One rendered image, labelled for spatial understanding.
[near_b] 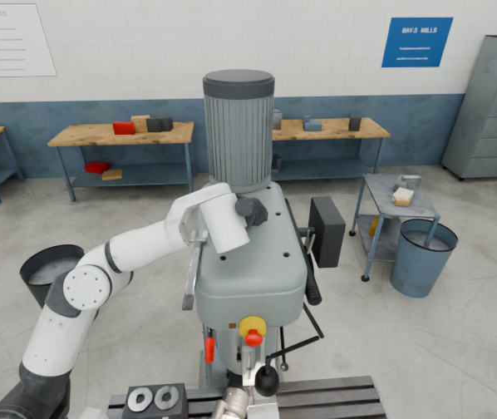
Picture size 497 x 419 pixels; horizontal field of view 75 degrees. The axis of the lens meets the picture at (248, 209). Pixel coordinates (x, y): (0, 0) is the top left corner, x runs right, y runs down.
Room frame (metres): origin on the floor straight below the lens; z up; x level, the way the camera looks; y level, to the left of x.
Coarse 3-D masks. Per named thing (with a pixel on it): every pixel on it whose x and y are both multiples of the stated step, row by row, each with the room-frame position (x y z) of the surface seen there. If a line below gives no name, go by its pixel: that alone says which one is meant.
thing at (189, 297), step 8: (192, 232) 0.64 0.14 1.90; (192, 240) 0.61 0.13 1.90; (200, 240) 0.61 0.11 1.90; (200, 248) 0.58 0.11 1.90; (192, 256) 0.55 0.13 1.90; (192, 264) 0.52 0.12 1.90; (192, 272) 0.50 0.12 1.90; (192, 280) 0.48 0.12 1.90; (192, 288) 0.45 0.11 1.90; (184, 296) 0.43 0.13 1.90; (192, 296) 0.43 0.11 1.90; (184, 304) 0.41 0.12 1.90; (192, 304) 0.41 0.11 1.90
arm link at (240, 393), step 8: (232, 376) 0.64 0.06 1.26; (240, 376) 0.64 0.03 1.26; (232, 384) 0.61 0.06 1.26; (240, 384) 0.61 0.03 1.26; (224, 392) 0.59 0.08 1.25; (232, 392) 0.57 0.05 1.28; (240, 392) 0.57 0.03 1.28; (248, 392) 0.59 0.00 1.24; (240, 400) 0.55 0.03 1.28; (248, 400) 0.57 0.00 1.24
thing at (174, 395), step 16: (160, 384) 0.71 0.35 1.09; (176, 384) 0.71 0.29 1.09; (128, 400) 0.64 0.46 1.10; (144, 400) 0.65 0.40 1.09; (160, 400) 0.64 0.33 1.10; (176, 400) 0.64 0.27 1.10; (128, 416) 0.59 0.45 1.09; (144, 416) 0.59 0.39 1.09; (160, 416) 0.59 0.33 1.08; (176, 416) 0.59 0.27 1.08
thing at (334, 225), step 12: (312, 204) 1.08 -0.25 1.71; (324, 204) 1.05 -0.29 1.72; (312, 216) 1.06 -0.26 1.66; (324, 216) 0.97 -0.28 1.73; (336, 216) 0.97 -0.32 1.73; (324, 228) 0.92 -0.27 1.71; (336, 228) 0.92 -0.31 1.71; (324, 240) 0.92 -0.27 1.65; (336, 240) 0.92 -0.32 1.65; (312, 252) 1.00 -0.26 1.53; (324, 252) 0.92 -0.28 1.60; (336, 252) 0.92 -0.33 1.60; (324, 264) 0.92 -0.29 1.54; (336, 264) 0.92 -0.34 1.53
